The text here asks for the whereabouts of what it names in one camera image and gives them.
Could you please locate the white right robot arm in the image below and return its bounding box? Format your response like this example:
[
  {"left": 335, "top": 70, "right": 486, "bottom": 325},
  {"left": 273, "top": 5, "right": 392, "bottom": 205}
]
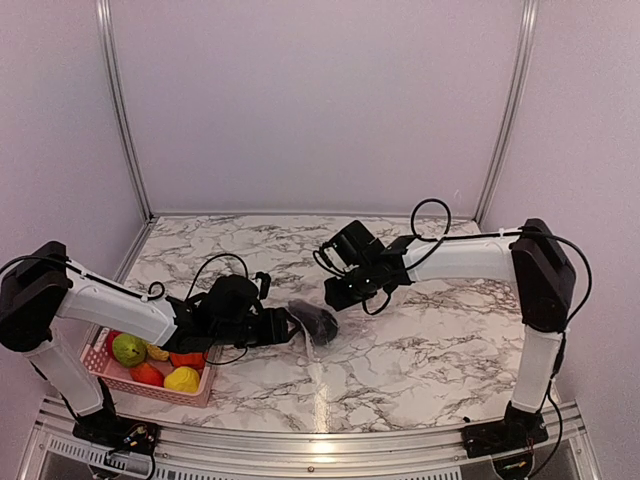
[{"left": 315, "top": 219, "right": 576, "bottom": 448}]

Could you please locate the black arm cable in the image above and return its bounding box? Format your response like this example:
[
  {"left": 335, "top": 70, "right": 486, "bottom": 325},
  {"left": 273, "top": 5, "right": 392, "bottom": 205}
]
[
  {"left": 362, "top": 198, "right": 594, "bottom": 331},
  {"left": 184, "top": 253, "right": 251, "bottom": 366}
]

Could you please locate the red orange fake tomato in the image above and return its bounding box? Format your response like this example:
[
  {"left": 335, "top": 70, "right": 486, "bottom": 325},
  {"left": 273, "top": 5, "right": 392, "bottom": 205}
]
[{"left": 129, "top": 362, "right": 164, "bottom": 388}]

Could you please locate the aluminium frame post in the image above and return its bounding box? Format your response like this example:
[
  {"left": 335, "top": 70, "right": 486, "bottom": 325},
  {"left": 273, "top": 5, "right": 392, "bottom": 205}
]
[
  {"left": 473, "top": 0, "right": 540, "bottom": 226},
  {"left": 96, "top": 0, "right": 154, "bottom": 222}
]

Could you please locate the front aluminium rail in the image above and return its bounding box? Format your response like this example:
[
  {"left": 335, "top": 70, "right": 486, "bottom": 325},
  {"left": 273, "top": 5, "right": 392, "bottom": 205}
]
[{"left": 19, "top": 409, "right": 601, "bottom": 480}]

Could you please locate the pink perforated plastic basket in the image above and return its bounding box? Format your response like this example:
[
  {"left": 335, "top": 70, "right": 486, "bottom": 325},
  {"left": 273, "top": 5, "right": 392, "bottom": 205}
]
[{"left": 81, "top": 328, "right": 217, "bottom": 408}]

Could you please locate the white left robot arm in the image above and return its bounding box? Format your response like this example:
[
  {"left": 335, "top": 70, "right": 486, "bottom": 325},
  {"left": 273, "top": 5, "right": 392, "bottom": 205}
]
[{"left": 1, "top": 241, "right": 302, "bottom": 445}]

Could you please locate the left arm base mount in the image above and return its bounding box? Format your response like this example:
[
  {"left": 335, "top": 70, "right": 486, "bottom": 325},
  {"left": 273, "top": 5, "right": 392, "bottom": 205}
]
[{"left": 72, "top": 417, "right": 159, "bottom": 455}]

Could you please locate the clear zip top bag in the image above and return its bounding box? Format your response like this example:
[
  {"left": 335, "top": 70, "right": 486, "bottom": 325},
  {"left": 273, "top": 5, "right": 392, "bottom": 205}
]
[{"left": 287, "top": 294, "right": 396, "bottom": 361}]

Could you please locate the orange fake fruit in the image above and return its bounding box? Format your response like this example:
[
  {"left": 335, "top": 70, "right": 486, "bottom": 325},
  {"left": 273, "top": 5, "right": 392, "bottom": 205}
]
[{"left": 169, "top": 352, "right": 207, "bottom": 370}]

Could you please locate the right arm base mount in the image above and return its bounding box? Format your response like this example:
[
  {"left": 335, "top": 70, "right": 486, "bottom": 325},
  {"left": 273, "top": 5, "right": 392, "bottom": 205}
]
[{"left": 461, "top": 421, "right": 549, "bottom": 458}]

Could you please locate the yellow fake lemon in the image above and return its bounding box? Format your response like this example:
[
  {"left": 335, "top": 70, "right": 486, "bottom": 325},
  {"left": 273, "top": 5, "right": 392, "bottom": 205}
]
[{"left": 164, "top": 366, "right": 200, "bottom": 394}]

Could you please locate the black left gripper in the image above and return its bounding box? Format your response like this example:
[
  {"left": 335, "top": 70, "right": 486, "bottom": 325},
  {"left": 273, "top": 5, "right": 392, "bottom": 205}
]
[{"left": 213, "top": 306, "right": 303, "bottom": 348}]

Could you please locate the left aluminium frame post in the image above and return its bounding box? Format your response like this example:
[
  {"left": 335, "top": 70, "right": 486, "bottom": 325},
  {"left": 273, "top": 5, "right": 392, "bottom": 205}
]
[{"left": 96, "top": 0, "right": 154, "bottom": 222}]

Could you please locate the light green fake pear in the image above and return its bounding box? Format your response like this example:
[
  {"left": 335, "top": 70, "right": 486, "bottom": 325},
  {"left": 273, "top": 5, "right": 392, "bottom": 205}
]
[{"left": 112, "top": 333, "right": 147, "bottom": 368}]

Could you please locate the red fake apple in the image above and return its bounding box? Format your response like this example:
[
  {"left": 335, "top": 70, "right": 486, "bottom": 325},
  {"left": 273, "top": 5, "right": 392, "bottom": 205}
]
[{"left": 105, "top": 330, "right": 120, "bottom": 358}]

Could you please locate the right aluminium frame post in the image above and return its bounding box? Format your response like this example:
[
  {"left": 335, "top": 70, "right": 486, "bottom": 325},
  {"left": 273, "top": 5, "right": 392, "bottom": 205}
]
[{"left": 473, "top": 0, "right": 540, "bottom": 226}]

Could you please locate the beige fake bread ball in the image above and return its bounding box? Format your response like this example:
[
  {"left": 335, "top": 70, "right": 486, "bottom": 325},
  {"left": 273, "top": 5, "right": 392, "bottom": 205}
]
[{"left": 146, "top": 344, "right": 170, "bottom": 362}]

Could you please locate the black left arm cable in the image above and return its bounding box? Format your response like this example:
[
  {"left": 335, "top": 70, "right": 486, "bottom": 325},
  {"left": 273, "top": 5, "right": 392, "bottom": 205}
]
[{"left": 184, "top": 253, "right": 251, "bottom": 366}]

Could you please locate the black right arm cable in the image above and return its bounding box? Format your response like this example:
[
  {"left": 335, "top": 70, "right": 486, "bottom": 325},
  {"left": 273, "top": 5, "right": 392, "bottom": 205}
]
[{"left": 362, "top": 198, "right": 594, "bottom": 331}]

